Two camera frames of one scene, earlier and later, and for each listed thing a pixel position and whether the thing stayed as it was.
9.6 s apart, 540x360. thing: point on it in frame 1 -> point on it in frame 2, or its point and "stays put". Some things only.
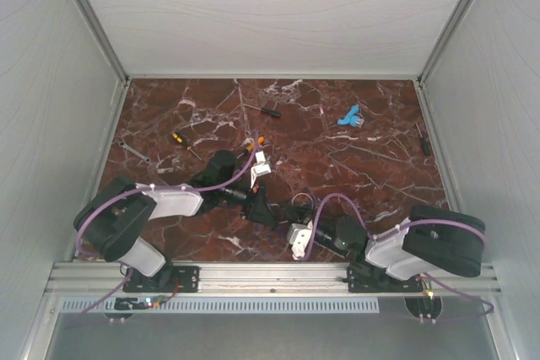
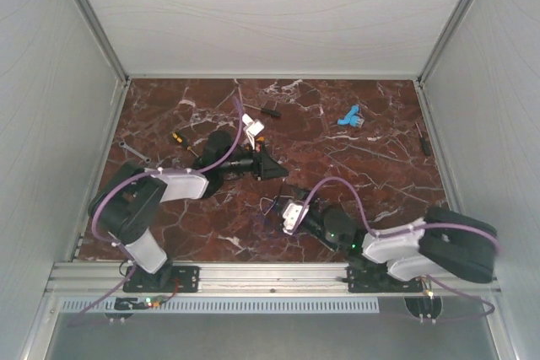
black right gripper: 297,214 -> 301,195
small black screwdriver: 265,110 stays put
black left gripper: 258,209 -> 265,167
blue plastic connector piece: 352,118 stays put
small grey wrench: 142,157 stays put
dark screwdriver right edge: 424,142 stays put
